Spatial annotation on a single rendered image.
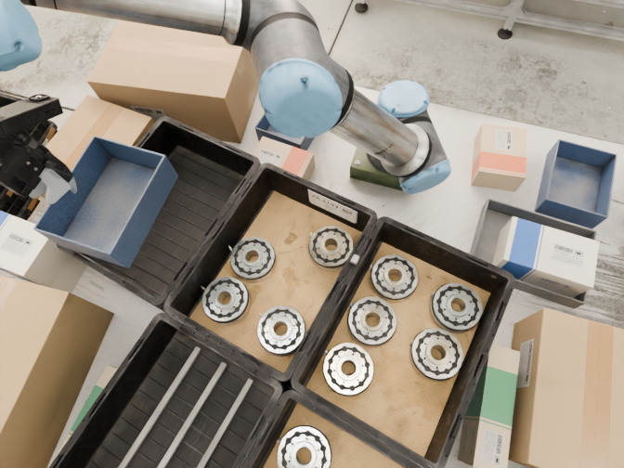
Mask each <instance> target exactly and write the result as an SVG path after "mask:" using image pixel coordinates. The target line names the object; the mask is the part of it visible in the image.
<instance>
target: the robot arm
mask: <svg viewBox="0 0 624 468"><path fill-rule="evenodd" d="M25 5H26V6H33V7H43V8H49V9H55V10H61V11H67V12H72V13H78V14H84V15H90V16H96V17H101V18H107V19H114V20H124V21H130V22H135V23H142V24H148V25H153V26H159V27H165V28H171V29H177V30H182V31H188V32H195V33H205V34H211V35H217V36H221V37H223V38H224V39H225V41H226V42H227V43H228V44H229V45H232V46H241V47H243V48H245V49H246V50H248V51H249V52H250V54H251V58H252V63H253V69H254V73H255V78H256V82H257V85H258V93H259V99H260V103H261V106H262V108H263V110H264V112H265V115H266V118H267V120H268V121H269V123H270V124H271V125H272V126H273V127H274V128H275V129H276V130H277V131H278V132H280V133H282V134H283V135H285V136H287V137H294V138H301V137H302V136H305V137H306V138H311V137H317V136H320V135H322V134H324V133H327V132H330V133H332V134H334V135H336V136H337V137H339V138H341V139H343V140H344V141H346V142H348V143H350V144H352V145H354V146H355V147H357V148H359V149H361V150H364V151H365V152H366V154H367V157H368V159H369V161H370V163H371V164H372V165H373V166H374V167H375V168H377V169H378V170H380V171H383V172H386V173H389V174H391V175H393V176H396V177H397V178H398V180H399V182H400V187H402V189H403V191H404V192H405V193H408V194H414V193H419V192H423V191H426V190H428V189H431V188H433V187H435V186H437V185H439V184H440V183H442V182H443V181H445V180H446V179H447V178H448V177H449V175H450V173H451V167H450V164H449V159H448V157H447V155H446V153H445V151H444V149H443V147H442V144H441V142H440V139H439V137H438V135H437V132H436V130H435V127H434V125H433V123H432V121H431V118H430V116H429V113H428V110H427V108H428V106H429V94H428V92H427V90H426V89H425V88H424V87H423V86H422V85H421V84H418V83H416V82H415V83H414V82H412V81H409V80H400V81H395V82H393V83H390V84H388V85H386V86H385V87H384V88H383V89H382V91H381V92H380V94H379V97H378V100H377V103H374V102H373V101H372V100H370V99H369V98H368V97H366V96H364V95H363V94H362V93H360V92H359V91H358V90H356V88H355V84H354V80H353V78H352V75H351V74H350V72H349V71H348V70H346V69H345V68H344V67H342V66H341V65H340V64H339V63H337V62H336V61H335V60H333V59H332V58H331V57H330V56H329V55H328V53H327V52H326V50H325V47H324V44H323V42H322V39H321V36H320V33H319V27H318V25H317V23H316V21H315V20H314V18H313V16H312V15H311V13H310V12H309V11H308V10H307V9H306V7H305V6H303V5H302V4H301V3H300V2H298V1H297V0H0V72H7V71H11V70H14V69H16V68H17V67H18V66H19V65H22V64H25V63H28V62H31V61H34V60H36V59H38V58H39V56H40V55H41V52H42V46H43V45H42V39H41V37H40V36H39V34H38V32H39V30H38V27H37V25H36V23H35V21H34V19H33V17H32V15H31V14H30V12H29V11H28V9H27V8H26V7H25ZM62 113H63V110H62V108H61V105H60V102H59V98H57V97H50V96H49V95H46V94H37V95H33V96H30V97H27V98H25V99H23V100H20V101H17V102H14V103H12V104H9V105H6V106H4V107H1V108H0V185H2V186H4V187H5V188H7V189H9V190H10V191H12V193H14V194H18V195H20V196H22V197H23V198H25V199H27V198H28V196H30V197H31V198H33V199H36V198H38V197H40V196H41V195H42V194H43V193H44V192H46V195H45V200H46V202H47V203H49V204H53V203H55V202H57V201H58V200H59V199H60V198H61V197H62V196H63V195H64V194H65V193H66V192H67V191H68V190H70V191H71V192H72V193H74V194H75V193H76V192H77V186H76V182H75V179H74V177H73V174H72V172H71V171H70V169H69V168H68V167H67V165H66V164H64V163H63V162H62V161H61V160H60V159H58V158H57V157H56V156H54V155H53V154H52V153H51V151H50V150H49V149H48V148H46V147H45V146H44V145H42V144H41V143H40V142H38V141H37V140H35V139H34V138H32V137H29V136H26V133H25V132H24V131H23V130H25V129H27V128H30V127H32V126H34V125H37V124H39V123H42V122H44V121H46V120H49V119H52V118H54V117H56V116H58V115H60V114H62Z"/></svg>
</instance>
